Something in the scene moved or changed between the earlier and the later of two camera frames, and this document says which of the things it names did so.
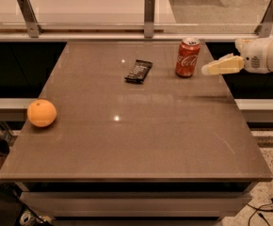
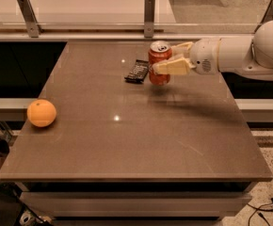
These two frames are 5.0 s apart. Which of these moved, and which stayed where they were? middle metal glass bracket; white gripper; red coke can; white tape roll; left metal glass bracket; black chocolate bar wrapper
Moved: white gripper; red coke can
Stayed: white tape roll; left metal glass bracket; middle metal glass bracket; black chocolate bar wrapper
